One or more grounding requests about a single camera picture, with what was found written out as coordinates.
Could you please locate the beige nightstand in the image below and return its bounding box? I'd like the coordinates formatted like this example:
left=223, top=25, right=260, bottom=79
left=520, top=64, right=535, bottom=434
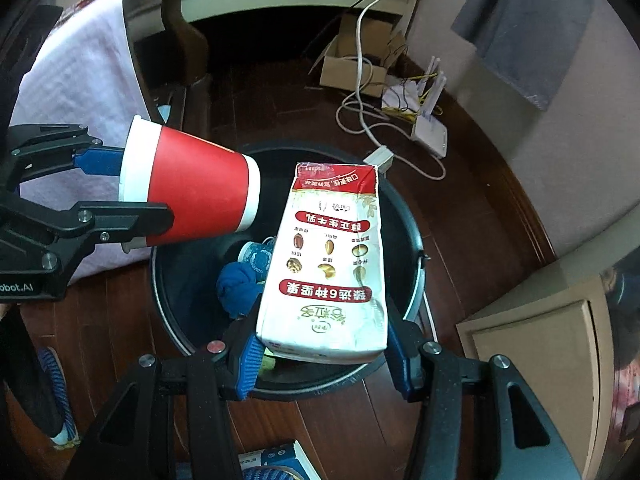
left=454, top=219, right=640, bottom=480

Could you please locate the blue cloth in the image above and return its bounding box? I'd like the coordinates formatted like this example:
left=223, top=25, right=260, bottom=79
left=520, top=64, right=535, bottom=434
left=216, top=261, right=264, bottom=320

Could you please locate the white cable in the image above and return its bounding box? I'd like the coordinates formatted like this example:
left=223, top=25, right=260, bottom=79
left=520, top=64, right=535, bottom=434
left=334, top=0, right=447, bottom=182

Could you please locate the blue striped shoe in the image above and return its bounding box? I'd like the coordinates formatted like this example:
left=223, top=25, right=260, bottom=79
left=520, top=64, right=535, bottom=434
left=37, top=347, right=80, bottom=450

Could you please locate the cardboard box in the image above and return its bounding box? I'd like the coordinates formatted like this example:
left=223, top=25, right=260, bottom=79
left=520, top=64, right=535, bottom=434
left=309, top=13, right=409, bottom=99

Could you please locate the black trash bin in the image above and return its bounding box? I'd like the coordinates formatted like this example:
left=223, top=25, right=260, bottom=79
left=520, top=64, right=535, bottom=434
left=151, top=143, right=425, bottom=401

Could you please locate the grey curtain right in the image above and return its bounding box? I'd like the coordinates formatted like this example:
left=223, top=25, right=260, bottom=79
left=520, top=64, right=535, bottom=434
left=451, top=0, right=594, bottom=110

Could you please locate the red paper cup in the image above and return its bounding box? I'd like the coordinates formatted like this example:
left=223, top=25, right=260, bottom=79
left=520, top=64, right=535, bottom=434
left=118, top=116, right=262, bottom=252

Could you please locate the red white milk carton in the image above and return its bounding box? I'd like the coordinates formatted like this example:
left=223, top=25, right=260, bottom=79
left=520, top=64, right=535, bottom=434
left=256, top=162, right=387, bottom=364

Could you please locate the white wifi router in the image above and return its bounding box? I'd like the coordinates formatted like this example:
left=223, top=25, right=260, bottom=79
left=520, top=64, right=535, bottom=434
left=382, top=56, right=448, bottom=159

